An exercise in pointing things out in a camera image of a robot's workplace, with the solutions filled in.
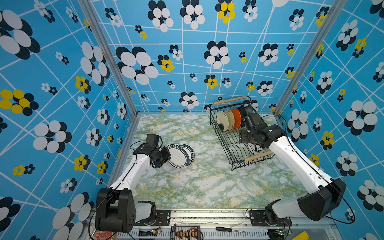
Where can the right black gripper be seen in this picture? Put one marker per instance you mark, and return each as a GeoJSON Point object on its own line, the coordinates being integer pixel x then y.
{"type": "Point", "coordinates": [242, 136]}

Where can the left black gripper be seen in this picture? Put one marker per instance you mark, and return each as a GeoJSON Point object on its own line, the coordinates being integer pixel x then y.
{"type": "Point", "coordinates": [167, 156]}

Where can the green red rim plate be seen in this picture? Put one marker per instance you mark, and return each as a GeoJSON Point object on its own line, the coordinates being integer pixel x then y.
{"type": "Point", "coordinates": [179, 157]}
{"type": "Point", "coordinates": [190, 151]}

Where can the black wire dish rack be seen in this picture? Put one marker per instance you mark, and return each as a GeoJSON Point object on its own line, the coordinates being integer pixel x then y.
{"type": "Point", "coordinates": [229, 140]}

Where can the cream plate with flower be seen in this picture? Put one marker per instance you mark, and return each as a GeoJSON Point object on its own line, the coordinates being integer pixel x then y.
{"type": "Point", "coordinates": [222, 121]}

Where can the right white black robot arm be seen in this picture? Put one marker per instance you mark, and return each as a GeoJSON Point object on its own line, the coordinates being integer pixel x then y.
{"type": "Point", "coordinates": [324, 193]}

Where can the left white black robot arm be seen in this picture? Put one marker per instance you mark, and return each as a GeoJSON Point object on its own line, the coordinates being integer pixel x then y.
{"type": "Point", "coordinates": [116, 210]}

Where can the black plate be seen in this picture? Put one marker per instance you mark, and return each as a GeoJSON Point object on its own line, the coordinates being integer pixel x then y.
{"type": "Point", "coordinates": [242, 111]}

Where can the orange plate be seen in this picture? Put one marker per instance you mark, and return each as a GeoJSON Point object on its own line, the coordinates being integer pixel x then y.
{"type": "Point", "coordinates": [237, 117]}

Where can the beige plate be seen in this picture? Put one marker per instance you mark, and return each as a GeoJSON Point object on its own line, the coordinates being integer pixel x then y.
{"type": "Point", "coordinates": [231, 119]}

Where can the small circuit board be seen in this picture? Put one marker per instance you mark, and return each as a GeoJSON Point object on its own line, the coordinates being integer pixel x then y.
{"type": "Point", "coordinates": [146, 233]}

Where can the black terminal block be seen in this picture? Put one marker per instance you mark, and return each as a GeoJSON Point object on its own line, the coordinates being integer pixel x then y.
{"type": "Point", "coordinates": [186, 233]}

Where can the black screwdriver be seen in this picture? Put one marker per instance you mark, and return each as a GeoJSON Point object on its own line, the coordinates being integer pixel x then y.
{"type": "Point", "coordinates": [230, 230]}

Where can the red round tin lid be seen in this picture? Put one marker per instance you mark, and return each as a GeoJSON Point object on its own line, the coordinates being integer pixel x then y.
{"type": "Point", "coordinates": [102, 235]}

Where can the yellow paper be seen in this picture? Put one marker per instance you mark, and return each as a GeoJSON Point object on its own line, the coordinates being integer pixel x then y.
{"type": "Point", "coordinates": [302, 236]}

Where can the right wooden rack handle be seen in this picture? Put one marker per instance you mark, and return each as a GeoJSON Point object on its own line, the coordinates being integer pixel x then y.
{"type": "Point", "coordinates": [258, 156]}

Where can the wooden rack handle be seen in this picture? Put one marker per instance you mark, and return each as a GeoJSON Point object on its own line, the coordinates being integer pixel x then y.
{"type": "Point", "coordinates": [229, 101]}
{"type": "Point", "coordinates": [258, 156]}

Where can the left wooden rack handle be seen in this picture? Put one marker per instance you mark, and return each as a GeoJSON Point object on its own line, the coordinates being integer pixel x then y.
{"type": "Point", "coordinates": [229, 101]}

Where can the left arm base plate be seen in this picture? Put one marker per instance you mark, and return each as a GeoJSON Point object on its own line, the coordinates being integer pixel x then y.
{"type": "Point", "coordinates": [162, 218]}

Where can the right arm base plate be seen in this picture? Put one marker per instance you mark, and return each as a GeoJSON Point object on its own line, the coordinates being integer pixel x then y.
{"type": "Point", "coordinates": [258, 219]}

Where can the aluminium frame rail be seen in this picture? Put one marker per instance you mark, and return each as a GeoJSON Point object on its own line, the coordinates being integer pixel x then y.
{"type": "Point", "coordinates": [209, 219]}

